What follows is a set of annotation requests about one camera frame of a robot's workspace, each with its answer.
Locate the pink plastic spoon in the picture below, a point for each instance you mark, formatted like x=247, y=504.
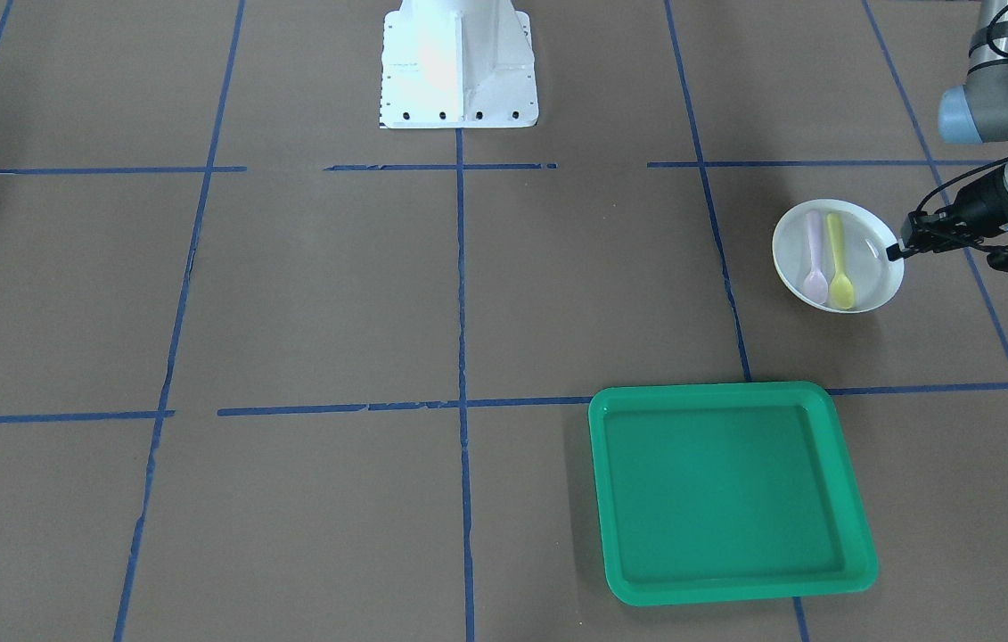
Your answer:
x=815, y=285

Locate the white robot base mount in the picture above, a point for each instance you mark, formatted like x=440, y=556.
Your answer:
x=458, y=64

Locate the white round plate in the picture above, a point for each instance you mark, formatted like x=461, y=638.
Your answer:
x=875, y=278

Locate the green plastic tray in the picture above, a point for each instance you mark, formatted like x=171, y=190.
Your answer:
x=723, y=492

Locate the yellow plastic spoon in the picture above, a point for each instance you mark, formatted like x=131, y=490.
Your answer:
x=842, y=292

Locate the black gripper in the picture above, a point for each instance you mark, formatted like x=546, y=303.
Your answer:
x=979, y=200

